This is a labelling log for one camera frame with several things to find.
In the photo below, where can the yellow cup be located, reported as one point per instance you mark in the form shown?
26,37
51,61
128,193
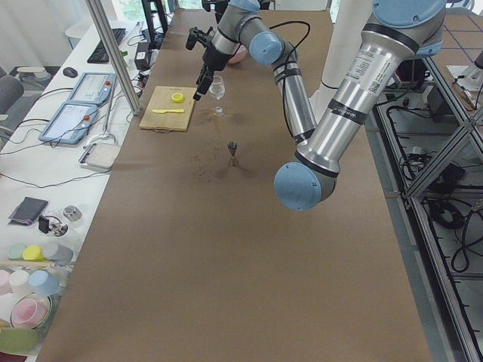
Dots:
33,253

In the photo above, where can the wine glass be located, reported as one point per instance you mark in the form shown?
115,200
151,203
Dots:
217,91

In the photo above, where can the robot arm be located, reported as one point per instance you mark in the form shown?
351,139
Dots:
395,31
239,25

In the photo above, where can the white cup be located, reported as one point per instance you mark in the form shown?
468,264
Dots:
19,282

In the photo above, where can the black computer mouse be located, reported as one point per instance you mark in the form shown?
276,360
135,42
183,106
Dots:
70,72

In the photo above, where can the grey office chair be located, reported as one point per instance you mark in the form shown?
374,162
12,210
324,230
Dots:
12,101

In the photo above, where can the grey blue cup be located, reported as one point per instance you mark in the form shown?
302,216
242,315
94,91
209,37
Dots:
58,253

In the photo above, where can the grey folded cloth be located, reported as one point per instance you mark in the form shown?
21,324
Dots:
28,211

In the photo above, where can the yellow plastic knife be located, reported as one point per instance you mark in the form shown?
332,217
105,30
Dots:
166,111

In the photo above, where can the pink cup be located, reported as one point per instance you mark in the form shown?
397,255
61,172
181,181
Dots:
5,287

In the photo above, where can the light blue cup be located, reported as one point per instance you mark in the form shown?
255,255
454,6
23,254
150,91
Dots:
43,283

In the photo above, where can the bamboo cutting board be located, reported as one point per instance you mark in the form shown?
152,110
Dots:
169,108

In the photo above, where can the aluminium frame post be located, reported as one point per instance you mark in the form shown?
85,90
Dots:
116,59

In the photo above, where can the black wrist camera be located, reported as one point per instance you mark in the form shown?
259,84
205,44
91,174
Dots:
197,35

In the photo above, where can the upper teach pendant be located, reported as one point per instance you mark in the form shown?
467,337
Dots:
93,88

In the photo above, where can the black power adapter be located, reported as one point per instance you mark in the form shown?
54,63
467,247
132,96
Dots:
143,55

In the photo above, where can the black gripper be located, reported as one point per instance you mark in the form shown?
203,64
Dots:
213,59

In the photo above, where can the lemon slice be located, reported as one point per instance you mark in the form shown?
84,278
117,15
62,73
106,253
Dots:
177,97

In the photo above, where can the metal tray with cloth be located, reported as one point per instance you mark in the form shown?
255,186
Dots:
99,156

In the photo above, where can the teach pendant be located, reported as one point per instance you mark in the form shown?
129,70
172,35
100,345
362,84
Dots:
70,123
93,88

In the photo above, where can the lower teach pendant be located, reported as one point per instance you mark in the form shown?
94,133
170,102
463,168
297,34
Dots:
70,123

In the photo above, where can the pale green cup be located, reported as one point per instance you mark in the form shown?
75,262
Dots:
15,252

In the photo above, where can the steel jigger measuring cup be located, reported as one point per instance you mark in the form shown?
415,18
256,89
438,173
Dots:
232,148

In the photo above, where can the wooden dowel cup rack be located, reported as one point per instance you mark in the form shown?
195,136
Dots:
31,264

